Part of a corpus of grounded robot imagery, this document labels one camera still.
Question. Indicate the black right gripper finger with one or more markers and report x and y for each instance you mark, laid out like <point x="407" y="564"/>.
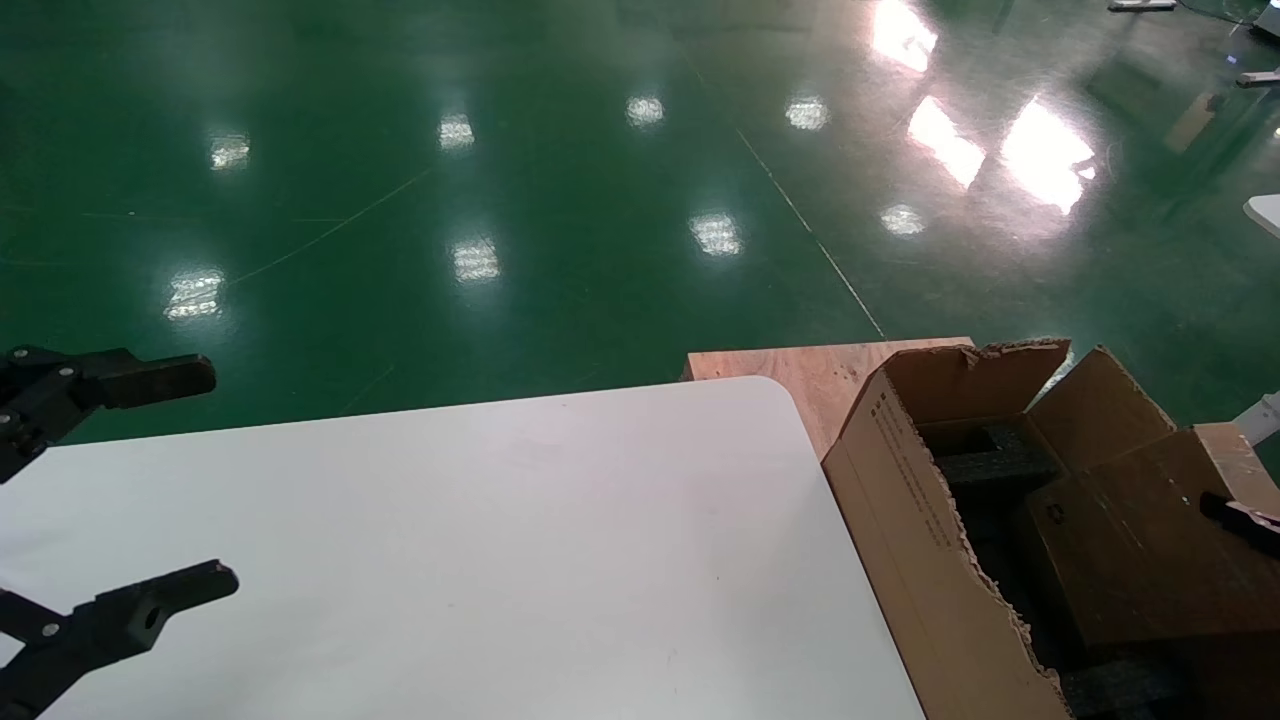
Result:
<point x="1250" y="525"/>

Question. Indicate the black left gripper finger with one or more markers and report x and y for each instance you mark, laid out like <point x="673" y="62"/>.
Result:
<point x="130" y="615"/>
<point x="150" y="378"/>

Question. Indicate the small taped cardboard box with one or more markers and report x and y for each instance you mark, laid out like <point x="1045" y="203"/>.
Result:
<point x="1130" y="570"/>

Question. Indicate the big torn cardboard box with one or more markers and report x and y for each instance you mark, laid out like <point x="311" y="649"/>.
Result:
<point x="900" y="520"/>

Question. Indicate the white slanted stand leg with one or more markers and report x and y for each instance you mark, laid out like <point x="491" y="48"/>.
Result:
<point x="1262" y="418"/>

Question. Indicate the black foam block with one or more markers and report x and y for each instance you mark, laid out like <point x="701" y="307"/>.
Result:
<point x="1120" y="690"/>
<point x="1000" y="465"/>

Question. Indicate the white rounded table corner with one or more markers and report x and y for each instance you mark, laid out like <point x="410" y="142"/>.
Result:
<point x="1265" y="213"/>

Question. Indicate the grey background bar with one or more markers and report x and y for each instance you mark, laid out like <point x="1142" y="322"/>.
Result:
<point x="1258" y="78"/>

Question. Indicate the brown wooden board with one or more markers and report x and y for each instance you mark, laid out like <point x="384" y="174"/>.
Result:
<point x="820" y="385"/>

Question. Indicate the white flat floor base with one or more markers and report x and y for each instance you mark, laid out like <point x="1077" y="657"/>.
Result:
<point x="1140" y="4"/>

